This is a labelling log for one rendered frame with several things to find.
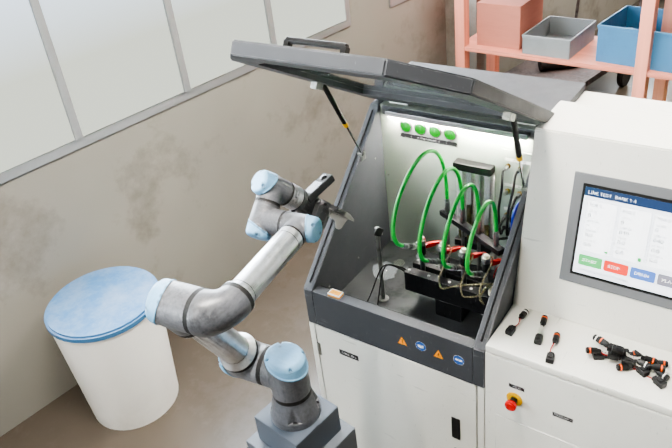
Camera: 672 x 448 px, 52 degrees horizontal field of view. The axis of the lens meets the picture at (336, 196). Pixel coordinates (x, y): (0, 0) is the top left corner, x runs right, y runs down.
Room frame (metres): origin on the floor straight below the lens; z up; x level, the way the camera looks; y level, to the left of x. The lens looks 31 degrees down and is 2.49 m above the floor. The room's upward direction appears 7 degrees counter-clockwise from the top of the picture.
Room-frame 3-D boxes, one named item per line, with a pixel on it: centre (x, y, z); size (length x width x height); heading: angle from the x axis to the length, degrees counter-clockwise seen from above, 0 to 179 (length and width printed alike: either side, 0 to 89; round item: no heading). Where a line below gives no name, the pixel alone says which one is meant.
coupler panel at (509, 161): (2.04, -0.63, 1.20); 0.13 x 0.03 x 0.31; 52
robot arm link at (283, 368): (1.47, 0.20, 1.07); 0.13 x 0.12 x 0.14; 59
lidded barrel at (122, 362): (2.51, 1.10, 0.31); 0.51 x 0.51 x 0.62
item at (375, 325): (1.79, -0.13, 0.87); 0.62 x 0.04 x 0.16; 52
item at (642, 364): (1.41, -0.77, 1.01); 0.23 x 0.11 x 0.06; 52
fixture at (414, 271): (1.91, -0.37, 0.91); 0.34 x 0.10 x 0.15; 52
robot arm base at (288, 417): (1.46, 0.20, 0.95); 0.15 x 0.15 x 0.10
